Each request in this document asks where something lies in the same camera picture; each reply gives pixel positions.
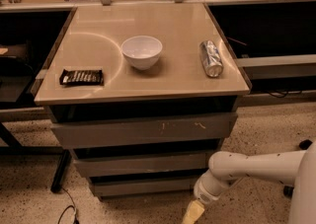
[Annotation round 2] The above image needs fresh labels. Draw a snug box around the grey bottom drawer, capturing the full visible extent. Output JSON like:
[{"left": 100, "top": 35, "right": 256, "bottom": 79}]
[{"left": 90, "top": 175, "right": 199, "bottom": 197}]

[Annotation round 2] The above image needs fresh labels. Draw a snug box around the grey drawer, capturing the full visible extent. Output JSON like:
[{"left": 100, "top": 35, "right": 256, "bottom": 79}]
[
  {"left": 73, "top": 150, "right": 215, "bottom": 178},
  {"left": 90, "top": 175, "right": 199, "bottom": 197},
  {"left": 51, "top": 112, "right": 237, "bottom": 149}
]

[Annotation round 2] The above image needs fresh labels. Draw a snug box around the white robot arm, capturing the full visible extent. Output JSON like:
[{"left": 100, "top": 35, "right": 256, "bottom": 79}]
[{"left": 182, "top": 140, "right": 316, "bottom": 224}]

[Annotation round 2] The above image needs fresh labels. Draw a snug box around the grey middle drawer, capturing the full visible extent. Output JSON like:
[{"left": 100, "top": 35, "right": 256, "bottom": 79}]
[{"left": 73, "top": 150, "right": 215, "bottom": 178}]

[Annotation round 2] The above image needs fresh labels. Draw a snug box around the grey drawer cabinet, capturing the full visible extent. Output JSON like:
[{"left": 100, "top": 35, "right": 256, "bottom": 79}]
[{"left": 35, "top": 3, "right": 249, "bottom": 186}]

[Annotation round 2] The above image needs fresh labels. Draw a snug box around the grey top drawer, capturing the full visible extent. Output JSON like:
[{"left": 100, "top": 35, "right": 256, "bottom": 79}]
[{"left": 51, "top": 112, "right": 237, "bottom": 149}]

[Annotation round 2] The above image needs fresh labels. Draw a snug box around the black table leg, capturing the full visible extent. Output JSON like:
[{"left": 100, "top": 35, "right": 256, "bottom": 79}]
[{"left": 50, "top": 150, "right": 70, "bottom": 193}]

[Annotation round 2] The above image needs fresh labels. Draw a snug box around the silver soda can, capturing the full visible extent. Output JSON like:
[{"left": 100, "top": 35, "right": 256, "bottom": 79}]
[{"left": 199, "top": 40, "right": 223, "bottom": 78}]

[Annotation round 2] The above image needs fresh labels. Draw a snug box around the white ceramic bowl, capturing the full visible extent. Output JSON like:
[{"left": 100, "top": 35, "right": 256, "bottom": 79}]
[{"left": 120, "top": 36, "right": 163, "bottom": 70}]

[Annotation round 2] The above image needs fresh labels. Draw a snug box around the dark chocolate bar wrapper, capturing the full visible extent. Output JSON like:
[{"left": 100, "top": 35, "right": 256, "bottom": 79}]
[{"left": 59, "top": 70, "right": 103, "bottom": 86}]

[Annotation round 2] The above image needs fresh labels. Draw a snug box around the black floor cable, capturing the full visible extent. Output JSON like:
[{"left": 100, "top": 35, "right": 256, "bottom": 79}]
[{"left": 56, "top": 187, "right": 81, "bottom": 224}]

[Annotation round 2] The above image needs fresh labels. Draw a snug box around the grey metal rail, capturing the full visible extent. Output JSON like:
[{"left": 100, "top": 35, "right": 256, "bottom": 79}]
[{"left": 235, "top": 54, "right": 316, "bottom": 80}]

